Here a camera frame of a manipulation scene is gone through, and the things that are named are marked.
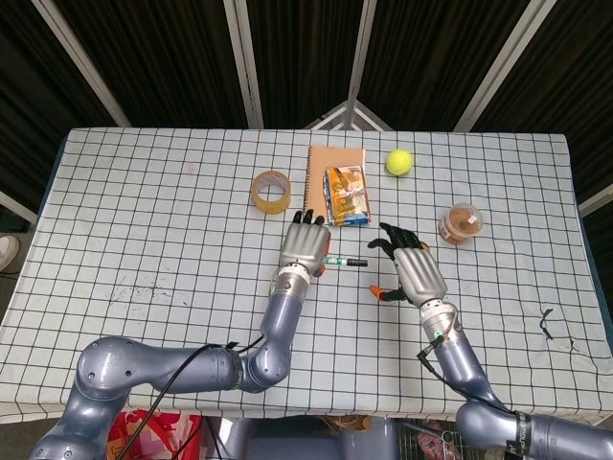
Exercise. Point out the white green marker body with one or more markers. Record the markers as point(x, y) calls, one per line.
point(335, 261)

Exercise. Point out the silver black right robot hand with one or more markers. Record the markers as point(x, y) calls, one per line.
point(419, 273)

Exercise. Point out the white screen frame post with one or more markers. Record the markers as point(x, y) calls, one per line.
point(360, 48)
point(505, 62)
point(244, 62)
point(79, 62)

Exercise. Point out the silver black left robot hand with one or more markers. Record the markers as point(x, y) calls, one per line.
point(304, 244)

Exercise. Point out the yellow packing tape roll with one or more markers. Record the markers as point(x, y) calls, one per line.
point(273, 205)

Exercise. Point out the clear jar of rubber bands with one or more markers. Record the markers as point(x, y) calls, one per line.
point(460, 225)

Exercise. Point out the colourful snack packet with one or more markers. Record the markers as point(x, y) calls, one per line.
point(347, 196)

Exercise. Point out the white frame rail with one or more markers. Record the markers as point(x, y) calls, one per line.
point(596, 200)
point(16, 206)

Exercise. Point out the brown spiral notebook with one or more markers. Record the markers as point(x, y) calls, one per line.
point(316, 182)

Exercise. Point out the white triangular frame base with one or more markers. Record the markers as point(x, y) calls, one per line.
point(352, 117)

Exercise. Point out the white black checkered tablecloth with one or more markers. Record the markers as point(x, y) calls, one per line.
point(143, 215)

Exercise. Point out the red plastic bag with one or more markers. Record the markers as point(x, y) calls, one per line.
point(177, 436)

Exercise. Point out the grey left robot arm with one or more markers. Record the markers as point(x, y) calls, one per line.
point(143, 369)

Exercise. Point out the yellow tennis ball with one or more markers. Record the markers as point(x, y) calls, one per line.
point(400, 162)

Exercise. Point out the white shoe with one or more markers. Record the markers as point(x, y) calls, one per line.
point(7, 251)

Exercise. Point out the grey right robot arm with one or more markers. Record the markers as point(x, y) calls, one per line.
point(460, 364)

